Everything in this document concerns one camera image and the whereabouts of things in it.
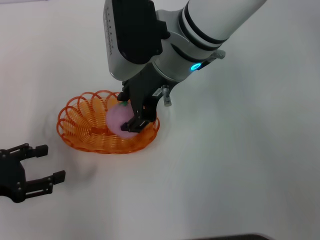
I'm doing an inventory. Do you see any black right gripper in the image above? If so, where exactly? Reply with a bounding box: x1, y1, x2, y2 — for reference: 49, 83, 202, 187
117, 62, 180, 133

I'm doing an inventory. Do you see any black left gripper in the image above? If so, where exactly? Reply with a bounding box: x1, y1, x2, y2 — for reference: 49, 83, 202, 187
0, 142, 67, 204

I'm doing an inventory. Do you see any pink toy peach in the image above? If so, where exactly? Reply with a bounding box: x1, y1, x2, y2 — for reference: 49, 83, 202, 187
106, 101, 141, 138

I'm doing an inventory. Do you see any orange woven plastic basket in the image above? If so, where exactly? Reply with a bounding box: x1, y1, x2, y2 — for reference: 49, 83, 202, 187
56, 89, 161, 155

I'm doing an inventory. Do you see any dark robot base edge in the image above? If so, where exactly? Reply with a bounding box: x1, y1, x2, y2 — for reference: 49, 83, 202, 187
192, 233, 273, 240

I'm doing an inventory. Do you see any right gripper cable with connector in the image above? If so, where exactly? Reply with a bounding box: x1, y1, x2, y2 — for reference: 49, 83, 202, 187
161, 49, 226, 107

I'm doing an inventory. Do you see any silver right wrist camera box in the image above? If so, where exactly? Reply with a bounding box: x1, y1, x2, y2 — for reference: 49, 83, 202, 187
102, 0, 169, 81

